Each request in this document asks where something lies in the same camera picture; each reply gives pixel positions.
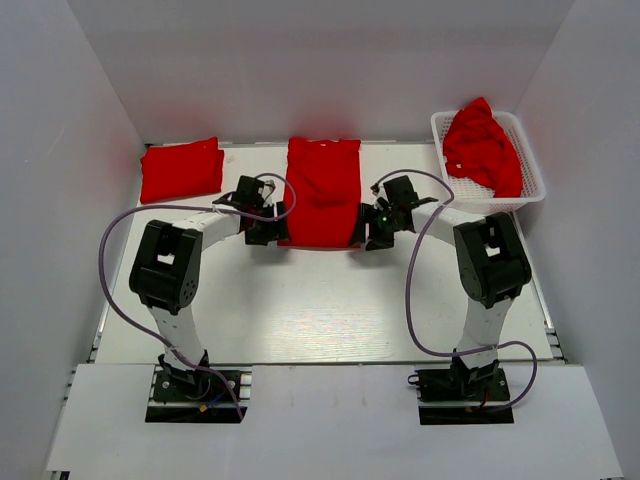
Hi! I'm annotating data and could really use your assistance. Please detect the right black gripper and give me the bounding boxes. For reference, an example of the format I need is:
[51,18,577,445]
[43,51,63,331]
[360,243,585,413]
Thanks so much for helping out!
[349,203,401,251]

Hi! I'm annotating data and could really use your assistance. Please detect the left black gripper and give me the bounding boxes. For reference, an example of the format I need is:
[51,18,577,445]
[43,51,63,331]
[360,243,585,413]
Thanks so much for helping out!
[246,201,292,246]

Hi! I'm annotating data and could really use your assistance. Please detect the red t shirt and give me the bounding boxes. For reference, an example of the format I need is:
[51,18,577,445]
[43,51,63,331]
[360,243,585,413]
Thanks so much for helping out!
[278,137,361,249]
[139,137,224,204]

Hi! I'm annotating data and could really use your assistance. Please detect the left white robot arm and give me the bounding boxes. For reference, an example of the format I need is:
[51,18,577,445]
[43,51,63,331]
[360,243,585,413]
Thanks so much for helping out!
[129,174,297,399]

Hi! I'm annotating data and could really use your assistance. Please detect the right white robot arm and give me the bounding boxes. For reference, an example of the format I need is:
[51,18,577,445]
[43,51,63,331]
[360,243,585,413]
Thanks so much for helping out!
[349,169,532,399]

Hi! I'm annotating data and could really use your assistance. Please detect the red t shirts pile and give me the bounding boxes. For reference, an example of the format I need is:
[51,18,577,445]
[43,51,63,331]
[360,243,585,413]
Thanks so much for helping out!
[442,97,523,198]

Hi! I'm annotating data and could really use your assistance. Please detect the white plastic basket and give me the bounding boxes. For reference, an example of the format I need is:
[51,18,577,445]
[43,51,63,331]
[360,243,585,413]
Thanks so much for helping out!
[431,111,546,215]

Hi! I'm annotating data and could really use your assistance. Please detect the folded red t shirt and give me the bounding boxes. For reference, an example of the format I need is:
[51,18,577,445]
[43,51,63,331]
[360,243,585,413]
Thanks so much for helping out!
[139,137,224,204]

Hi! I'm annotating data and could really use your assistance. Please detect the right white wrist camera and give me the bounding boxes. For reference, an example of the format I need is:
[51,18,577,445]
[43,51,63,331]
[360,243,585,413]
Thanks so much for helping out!
[370,183,389,204]

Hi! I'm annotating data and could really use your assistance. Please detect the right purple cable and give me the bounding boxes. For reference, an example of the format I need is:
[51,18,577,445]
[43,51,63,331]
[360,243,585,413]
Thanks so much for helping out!
[369,169,539,414]

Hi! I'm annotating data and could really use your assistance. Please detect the purple cable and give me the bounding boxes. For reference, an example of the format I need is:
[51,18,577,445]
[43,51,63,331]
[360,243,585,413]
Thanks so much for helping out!
[98,173,299,421]
[369,169,539,414]

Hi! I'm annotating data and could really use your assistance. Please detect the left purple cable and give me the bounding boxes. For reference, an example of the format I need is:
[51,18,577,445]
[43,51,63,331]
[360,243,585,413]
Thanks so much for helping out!
[98,173,299,421]

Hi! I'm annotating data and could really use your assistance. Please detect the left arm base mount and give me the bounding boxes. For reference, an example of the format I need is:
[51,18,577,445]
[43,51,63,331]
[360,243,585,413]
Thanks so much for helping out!
[145,366,241,425]

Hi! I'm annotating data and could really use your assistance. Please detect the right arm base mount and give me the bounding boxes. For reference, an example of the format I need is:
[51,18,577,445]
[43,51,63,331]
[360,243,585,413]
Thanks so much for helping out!
[407,368,514,426]

